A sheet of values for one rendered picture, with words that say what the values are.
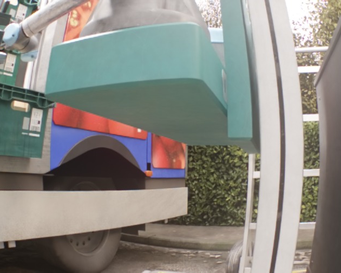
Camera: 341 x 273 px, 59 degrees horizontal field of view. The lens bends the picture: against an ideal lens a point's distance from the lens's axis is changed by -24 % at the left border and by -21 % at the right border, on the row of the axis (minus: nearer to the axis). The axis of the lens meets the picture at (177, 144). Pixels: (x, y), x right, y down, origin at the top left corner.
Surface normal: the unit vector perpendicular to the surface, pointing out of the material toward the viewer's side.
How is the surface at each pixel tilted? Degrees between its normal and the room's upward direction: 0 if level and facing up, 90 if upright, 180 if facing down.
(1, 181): 90
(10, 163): 90
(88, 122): 90
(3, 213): 90
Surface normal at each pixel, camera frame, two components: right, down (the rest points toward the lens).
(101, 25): -0.49, -0.07
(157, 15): 0.23, -0.07
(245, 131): -0.25, -0.07
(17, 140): 0.91, 0.05
